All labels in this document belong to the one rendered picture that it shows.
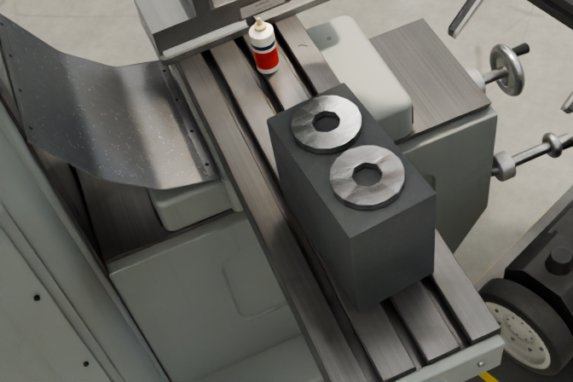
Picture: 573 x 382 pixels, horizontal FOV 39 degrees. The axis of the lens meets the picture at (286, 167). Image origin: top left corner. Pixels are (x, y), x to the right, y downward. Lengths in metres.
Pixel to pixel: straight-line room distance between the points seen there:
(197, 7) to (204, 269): 0.49
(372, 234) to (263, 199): 0.30
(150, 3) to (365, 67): 0.41
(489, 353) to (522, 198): 1.30
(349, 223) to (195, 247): 0.59
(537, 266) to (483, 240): 0.75
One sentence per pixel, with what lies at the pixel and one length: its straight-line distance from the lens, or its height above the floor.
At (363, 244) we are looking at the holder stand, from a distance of 0.96.
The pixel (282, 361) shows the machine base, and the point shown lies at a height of 0.20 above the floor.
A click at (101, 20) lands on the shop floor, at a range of 3.09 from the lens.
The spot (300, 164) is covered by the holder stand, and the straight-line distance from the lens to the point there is 1.00.
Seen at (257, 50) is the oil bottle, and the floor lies 0.99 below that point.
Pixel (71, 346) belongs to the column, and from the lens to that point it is 1.51.
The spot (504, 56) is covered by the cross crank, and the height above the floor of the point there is 0.68.
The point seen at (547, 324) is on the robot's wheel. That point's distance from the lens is 1.50.
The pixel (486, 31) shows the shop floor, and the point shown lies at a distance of 2.79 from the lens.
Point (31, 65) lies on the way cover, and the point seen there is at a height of 1.05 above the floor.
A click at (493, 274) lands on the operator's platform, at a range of 1.75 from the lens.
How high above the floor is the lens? 1.91
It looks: 52 degrees down
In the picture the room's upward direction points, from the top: 12 degrees counter-clockwise
